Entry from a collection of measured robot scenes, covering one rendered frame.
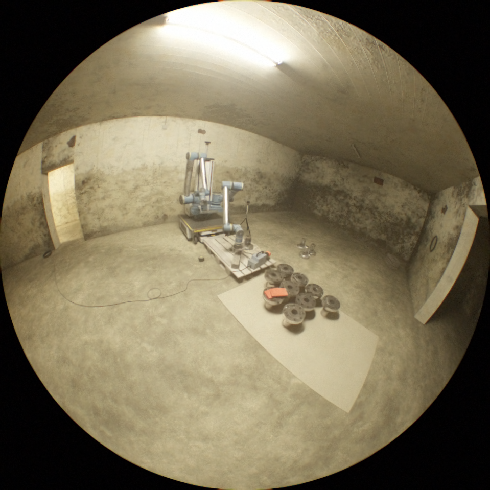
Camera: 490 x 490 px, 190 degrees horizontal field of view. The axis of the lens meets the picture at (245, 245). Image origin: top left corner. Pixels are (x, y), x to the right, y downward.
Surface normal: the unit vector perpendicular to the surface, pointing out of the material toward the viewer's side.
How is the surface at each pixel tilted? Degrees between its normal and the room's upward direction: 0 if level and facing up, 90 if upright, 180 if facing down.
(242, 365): 0
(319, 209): 90
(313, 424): 0
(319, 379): 0
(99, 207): 90
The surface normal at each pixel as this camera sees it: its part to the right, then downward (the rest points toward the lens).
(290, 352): 0.12, -0.88
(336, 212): -0.79, 0.20
